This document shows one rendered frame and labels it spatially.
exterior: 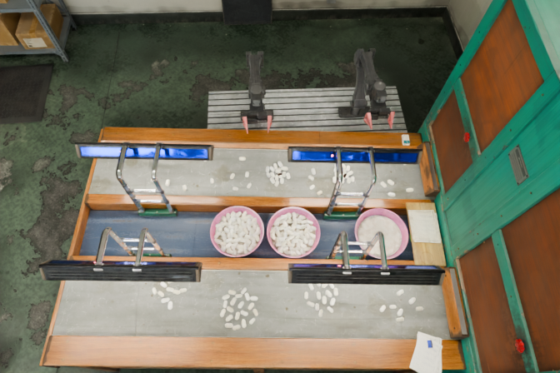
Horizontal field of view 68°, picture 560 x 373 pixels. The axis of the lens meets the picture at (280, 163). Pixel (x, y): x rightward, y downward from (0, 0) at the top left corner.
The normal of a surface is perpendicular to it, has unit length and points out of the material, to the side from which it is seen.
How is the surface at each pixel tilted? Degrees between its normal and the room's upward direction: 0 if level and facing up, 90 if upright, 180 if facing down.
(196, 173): 0
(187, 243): 0
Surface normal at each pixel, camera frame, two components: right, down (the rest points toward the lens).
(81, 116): 0.03, -0.49
